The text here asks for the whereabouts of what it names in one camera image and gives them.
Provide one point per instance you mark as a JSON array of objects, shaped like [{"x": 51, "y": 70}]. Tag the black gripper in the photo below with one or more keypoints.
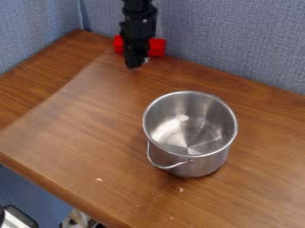
[{"x": 138, "y": 28}]

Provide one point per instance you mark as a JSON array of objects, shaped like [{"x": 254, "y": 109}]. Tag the metal pot with handle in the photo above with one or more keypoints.
[{"x": 190, "y": 127}]

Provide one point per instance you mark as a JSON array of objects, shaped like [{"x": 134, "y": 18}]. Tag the white object under table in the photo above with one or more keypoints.
[{"x": 79, "y": 220}]

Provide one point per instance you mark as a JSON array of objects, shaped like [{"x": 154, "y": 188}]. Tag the red block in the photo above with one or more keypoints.
[{"x": 157, "y": 46}]

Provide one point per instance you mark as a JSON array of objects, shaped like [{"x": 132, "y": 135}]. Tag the dark grey white device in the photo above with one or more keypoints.
[{"x": 13, "y": 218}]

